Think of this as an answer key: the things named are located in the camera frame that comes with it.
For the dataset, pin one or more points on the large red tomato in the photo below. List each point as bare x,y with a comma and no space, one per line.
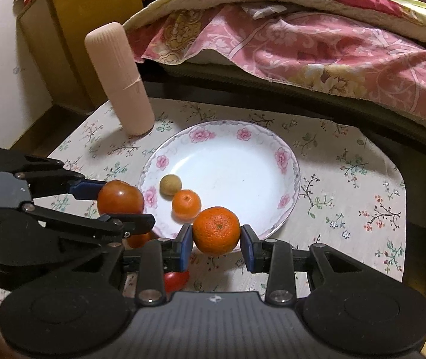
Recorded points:
119,196

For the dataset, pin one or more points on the small mandarin orange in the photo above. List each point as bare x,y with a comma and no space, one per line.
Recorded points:
186,205

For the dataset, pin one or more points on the white cloth piece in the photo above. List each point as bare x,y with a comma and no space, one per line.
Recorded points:
263,10

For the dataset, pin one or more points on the dark bed frame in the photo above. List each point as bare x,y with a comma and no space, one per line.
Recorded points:
235,84

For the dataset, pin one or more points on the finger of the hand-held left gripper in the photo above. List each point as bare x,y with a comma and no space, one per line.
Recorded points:
85,189
134,222

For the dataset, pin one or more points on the pink ribbed tumbler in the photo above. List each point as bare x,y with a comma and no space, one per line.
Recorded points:
119,82

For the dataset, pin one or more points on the orange tomato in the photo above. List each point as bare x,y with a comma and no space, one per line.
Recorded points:
140,240

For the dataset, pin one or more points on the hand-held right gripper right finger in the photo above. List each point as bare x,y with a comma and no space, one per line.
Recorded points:
246,250

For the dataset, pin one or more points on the red cherry tomato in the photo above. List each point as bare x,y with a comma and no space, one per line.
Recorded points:
176,281

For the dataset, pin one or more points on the yellow wooden cabinet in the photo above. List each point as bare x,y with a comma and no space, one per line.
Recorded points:
70,37

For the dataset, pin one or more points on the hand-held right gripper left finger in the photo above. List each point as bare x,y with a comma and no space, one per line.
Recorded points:
185,246

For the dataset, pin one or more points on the floral tablecloth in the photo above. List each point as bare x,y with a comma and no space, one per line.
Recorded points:
347,194

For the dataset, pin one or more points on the large mandarin orange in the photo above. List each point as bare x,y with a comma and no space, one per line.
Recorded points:
216,230

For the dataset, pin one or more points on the pink floral bedsheet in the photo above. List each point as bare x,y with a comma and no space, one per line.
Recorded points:
310,56

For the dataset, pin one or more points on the brown longan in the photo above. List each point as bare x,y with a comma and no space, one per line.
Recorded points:
170,186

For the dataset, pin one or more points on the white floral plate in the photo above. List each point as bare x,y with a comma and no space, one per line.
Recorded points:
228,164

